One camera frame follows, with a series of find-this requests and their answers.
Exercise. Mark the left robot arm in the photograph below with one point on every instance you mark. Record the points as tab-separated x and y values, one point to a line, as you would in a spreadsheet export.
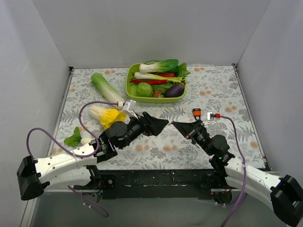
76	167

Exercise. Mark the green plastic basket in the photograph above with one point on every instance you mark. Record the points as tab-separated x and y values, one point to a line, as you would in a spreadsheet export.
131	90

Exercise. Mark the long green napa cabbage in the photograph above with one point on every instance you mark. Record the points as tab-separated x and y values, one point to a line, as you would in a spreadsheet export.
106	90

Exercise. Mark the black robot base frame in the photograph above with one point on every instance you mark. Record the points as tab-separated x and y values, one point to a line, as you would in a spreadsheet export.
202	184

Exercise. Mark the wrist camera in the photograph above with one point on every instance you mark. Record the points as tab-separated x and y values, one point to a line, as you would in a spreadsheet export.
211	116
128	108

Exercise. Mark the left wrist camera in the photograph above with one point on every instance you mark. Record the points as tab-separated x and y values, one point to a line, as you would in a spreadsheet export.
128	108

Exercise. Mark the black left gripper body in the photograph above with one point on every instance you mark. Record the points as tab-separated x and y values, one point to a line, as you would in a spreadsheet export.
146	124

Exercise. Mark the bok choy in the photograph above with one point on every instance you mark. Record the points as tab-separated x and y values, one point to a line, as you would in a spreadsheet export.
158	66

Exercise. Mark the white radish with leaves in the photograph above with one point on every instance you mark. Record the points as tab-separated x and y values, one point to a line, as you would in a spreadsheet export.
76	139

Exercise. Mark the round green cabbage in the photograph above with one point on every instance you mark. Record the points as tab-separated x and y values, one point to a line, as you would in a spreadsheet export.
144	90

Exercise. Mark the yellow white baby cabbage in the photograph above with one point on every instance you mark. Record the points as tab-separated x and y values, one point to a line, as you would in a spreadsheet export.
106	117

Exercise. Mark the green leafy lettuce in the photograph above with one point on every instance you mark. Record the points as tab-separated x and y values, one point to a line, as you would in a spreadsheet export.
182	70

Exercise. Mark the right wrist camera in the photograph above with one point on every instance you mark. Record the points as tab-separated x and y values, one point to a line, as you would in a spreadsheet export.
211	116

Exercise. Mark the red chili pepper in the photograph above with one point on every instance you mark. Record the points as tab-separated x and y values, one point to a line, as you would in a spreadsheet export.
150	82

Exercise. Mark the purple eggplant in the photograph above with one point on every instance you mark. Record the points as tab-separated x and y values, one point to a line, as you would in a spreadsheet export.
175	91

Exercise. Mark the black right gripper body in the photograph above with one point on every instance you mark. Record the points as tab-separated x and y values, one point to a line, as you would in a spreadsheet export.
192	130

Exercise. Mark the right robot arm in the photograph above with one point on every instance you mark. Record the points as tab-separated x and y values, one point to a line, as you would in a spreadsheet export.
284	195

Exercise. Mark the white celery stalk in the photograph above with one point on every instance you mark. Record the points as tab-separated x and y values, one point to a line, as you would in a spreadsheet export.
149	76

